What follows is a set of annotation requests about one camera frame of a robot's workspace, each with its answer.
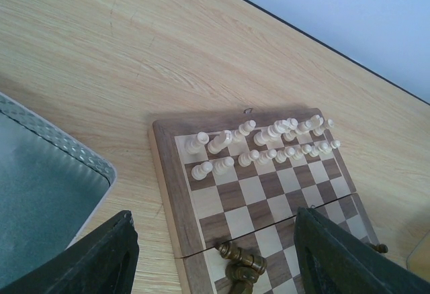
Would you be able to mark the white rook right corner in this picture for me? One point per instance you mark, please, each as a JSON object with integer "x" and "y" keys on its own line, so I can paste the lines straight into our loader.
{"x": 323, "y": 128}

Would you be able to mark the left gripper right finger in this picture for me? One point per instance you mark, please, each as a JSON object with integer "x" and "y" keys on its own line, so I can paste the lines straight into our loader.
{"x": 334, "y": 261}

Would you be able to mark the dark chess piece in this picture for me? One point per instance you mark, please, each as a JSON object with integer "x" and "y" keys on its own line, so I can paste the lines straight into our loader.
{"x": 242, "y": 277}

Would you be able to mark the white bishop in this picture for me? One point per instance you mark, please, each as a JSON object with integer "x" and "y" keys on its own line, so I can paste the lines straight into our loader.
{"x": 300, "y": 129}
{"x": 243, "y": 130}

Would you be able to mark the left metal tray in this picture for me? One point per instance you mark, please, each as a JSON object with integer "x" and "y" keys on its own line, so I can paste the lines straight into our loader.
{"x": 51, "y": 185}

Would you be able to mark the white rook corner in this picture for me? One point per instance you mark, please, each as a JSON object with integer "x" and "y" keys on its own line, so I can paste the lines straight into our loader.
{"x": 194, "y": 144}
{"x": 323, "y": 128}

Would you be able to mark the dark pawn middle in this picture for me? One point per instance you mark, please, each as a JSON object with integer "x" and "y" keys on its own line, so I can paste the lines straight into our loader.
{"x": 380, "y": 248}

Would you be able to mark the white pawn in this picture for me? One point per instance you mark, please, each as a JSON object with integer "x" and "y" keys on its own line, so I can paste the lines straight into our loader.
{"x": 222, "y": 165}
{"x": 200, "y": 171}
{"x": 301, "y": 151}
{"x": 247, "y": 158}
{"x": 266, "y": 156}
{"x": 284, "y": 154}
{"x": 333, "y": 145}
{"x": 321, "y": 148}

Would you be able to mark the white bishop right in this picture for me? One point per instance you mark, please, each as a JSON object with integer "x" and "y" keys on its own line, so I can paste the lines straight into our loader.
{"x": 300, "y": 129}

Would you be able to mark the right metal tin tray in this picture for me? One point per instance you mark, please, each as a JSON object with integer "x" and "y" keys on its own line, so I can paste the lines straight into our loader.
{"x": 418, "y": 260}

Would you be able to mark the fallen dark piece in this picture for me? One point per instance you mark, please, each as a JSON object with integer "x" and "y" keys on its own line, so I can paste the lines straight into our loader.
{"x": 236, "y": 254}

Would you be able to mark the white knight left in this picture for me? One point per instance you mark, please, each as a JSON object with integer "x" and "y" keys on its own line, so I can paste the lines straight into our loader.
{"x": 221, "y": 141}

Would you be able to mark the white knight right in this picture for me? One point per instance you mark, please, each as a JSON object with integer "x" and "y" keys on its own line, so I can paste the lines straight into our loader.
{"x": 316, "y": 121}

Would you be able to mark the white rook left corner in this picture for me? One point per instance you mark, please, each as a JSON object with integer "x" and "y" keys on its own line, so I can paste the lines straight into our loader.
{"x": 194, "y": 144}

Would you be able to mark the wooden chess board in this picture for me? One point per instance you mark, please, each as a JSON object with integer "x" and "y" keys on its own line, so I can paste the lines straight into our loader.
{"x": 253, "y": 207}

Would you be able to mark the white knight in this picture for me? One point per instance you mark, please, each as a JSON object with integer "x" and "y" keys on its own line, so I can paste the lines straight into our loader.
{"x": 316, "y": 121}
{"x": 221, "y": 141}

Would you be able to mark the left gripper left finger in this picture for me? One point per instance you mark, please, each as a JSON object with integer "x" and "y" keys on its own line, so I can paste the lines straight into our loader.
{"x": 104, "y": 261}

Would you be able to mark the white king piece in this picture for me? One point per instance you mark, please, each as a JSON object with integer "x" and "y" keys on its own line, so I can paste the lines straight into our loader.
{"x": 291, "y": 124}

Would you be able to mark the white bishop left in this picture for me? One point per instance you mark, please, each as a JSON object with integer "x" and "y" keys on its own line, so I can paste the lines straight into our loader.
{"x": 243, "y": 130}

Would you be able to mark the white queen piece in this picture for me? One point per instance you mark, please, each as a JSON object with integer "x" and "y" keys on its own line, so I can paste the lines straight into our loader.
{"x": 270, "y": 133}

